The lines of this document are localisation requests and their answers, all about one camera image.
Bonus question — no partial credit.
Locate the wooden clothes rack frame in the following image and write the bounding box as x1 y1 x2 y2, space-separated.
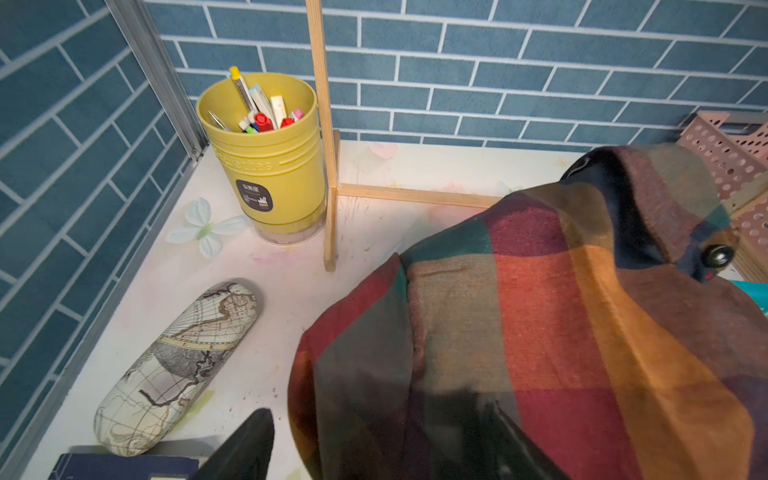
305 0 499 272

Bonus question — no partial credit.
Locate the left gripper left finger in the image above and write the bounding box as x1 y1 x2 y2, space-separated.
191 408 275 480

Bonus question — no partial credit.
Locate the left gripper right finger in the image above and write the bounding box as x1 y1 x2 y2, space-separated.
483 403 568 480

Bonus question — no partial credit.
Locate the plaid long-sleeve shirt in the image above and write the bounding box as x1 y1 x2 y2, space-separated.
288 144 767 479

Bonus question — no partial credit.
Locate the dark blue book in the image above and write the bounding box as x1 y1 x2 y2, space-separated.
49 453 201 480

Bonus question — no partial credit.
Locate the white artificial flower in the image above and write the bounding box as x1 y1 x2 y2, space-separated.
164 197 251 260

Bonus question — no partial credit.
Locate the teal plastic basket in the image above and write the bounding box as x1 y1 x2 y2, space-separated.
733 281 768 317

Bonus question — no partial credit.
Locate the map print glasses case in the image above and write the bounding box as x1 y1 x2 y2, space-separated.
93 281 260 457

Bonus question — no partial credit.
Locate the pink plastic basket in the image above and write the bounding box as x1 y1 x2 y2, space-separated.
678 111 767 283

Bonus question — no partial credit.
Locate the yellow cup with pens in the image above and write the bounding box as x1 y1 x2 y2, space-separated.
196 73 327 244

